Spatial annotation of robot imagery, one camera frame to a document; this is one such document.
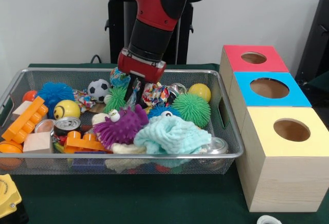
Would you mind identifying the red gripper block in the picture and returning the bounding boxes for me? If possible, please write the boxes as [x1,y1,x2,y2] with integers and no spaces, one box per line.
[117,47,167,106]

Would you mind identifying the clear plastic bottle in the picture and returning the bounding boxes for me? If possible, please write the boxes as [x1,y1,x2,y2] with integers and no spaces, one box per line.
[127,80,141,111]

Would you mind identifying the mint green cloth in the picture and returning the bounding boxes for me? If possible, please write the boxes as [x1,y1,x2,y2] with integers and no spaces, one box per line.
[133,116,213,155]

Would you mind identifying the wooden three-hole box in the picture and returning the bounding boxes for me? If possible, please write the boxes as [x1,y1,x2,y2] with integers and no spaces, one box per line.
[219,45,329,213]

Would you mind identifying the blue globe ball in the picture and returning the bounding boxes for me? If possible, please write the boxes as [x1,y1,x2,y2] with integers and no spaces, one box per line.
[109,67,132,88]

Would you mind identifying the green spiky ball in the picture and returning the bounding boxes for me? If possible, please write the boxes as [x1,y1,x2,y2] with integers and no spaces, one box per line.
[171,92,212,128]
[103,86,129,114]

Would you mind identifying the small soccer ball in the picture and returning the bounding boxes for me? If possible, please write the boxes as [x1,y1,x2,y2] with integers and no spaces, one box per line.
[87,79,111,103]

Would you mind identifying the purple spiky ball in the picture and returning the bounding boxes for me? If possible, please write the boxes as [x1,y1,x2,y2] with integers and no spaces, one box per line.
[93,103,150,151]

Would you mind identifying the yellow smiley ball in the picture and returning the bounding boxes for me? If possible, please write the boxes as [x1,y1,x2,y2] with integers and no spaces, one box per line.
[53,99,81,120]

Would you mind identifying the silver drink can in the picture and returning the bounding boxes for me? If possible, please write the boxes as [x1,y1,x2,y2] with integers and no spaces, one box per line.
[53,117,82,138]

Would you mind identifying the blue spiky ball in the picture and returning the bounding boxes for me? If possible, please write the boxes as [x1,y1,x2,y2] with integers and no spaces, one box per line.
[35,81,75,111]

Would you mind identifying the dark green table cloth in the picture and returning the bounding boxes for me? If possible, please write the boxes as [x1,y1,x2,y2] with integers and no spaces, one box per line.
[0,63,329,224]
[307,71,329,88]

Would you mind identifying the long orange toy brick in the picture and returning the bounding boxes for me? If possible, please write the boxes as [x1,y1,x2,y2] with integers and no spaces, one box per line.
[1,97,49,144]

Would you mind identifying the yellow emergency stop button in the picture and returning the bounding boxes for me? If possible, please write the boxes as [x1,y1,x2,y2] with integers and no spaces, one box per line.
[0,174,23,221]

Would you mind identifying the black stand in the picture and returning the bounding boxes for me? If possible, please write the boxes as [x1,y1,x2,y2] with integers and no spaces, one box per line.
[295,0,329,81]

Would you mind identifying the multicolour rope toy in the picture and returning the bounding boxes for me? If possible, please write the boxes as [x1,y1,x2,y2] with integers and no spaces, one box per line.
[141,82,175,110]

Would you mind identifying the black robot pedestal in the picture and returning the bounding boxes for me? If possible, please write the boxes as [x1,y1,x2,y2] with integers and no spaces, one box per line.
[99,0,206,65]

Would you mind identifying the wire mesh bin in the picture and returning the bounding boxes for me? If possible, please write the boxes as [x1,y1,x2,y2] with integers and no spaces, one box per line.
[0,67,245,175]

